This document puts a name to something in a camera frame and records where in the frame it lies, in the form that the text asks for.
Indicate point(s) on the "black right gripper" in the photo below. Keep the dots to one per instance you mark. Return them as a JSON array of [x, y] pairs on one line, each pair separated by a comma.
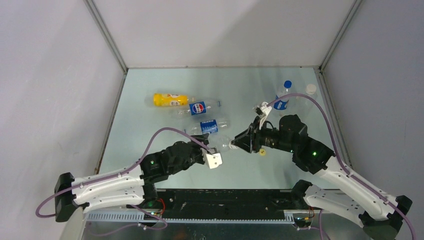
[[249, 139]]

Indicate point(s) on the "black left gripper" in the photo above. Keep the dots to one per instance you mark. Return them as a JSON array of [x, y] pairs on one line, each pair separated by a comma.
[[199, 148]]

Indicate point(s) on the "clear bottle without label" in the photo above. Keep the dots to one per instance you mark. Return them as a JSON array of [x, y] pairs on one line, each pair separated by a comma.
[[304, 105]]

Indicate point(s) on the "blue bottle cap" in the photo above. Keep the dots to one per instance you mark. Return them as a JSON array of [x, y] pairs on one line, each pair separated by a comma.
[[287, 84]]

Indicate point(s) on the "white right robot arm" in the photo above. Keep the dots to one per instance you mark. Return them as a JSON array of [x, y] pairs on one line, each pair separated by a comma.
[[378, 213]]

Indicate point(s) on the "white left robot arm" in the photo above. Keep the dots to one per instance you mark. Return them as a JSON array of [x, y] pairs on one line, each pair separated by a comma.
[[129, 185]]

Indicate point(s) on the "yellow bottle cap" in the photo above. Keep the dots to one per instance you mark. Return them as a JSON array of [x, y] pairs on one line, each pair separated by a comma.
[[262, 152]]

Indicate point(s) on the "clear bottle blue label middle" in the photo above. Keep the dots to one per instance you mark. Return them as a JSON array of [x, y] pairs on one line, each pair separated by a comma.
[[208, 125]]

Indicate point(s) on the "clear Pepsi label bottle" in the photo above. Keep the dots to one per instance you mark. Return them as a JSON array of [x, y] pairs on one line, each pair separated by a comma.
[[198, 108]]

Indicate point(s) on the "yellow label bottle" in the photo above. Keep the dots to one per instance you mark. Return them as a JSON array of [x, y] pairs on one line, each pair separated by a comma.
[[169, 100]]

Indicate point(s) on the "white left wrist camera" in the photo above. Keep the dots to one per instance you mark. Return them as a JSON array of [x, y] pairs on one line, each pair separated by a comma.
[[212, 160]]

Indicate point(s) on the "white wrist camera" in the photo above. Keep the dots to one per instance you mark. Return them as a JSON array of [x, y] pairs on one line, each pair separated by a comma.
[[262, 110], [212, 160]]

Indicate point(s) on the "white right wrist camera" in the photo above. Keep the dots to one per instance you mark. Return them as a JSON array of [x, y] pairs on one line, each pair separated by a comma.
[[262, 110]]

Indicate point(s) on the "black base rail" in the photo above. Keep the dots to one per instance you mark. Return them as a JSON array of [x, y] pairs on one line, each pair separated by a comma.
[[224, 203]]

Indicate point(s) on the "white cable duct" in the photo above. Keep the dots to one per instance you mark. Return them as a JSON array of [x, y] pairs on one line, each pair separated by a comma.
[[139, 217]]

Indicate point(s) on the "aluminium corner post right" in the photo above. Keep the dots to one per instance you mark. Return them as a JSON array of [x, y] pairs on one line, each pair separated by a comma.
[[341, 32]]

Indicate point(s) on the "aluminium corner post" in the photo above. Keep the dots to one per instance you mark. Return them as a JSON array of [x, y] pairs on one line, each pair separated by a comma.
[[105, 32], [341, 32]]

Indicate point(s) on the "aluminium corner post left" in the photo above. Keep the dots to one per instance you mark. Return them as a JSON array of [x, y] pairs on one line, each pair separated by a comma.
[[105, 32]]

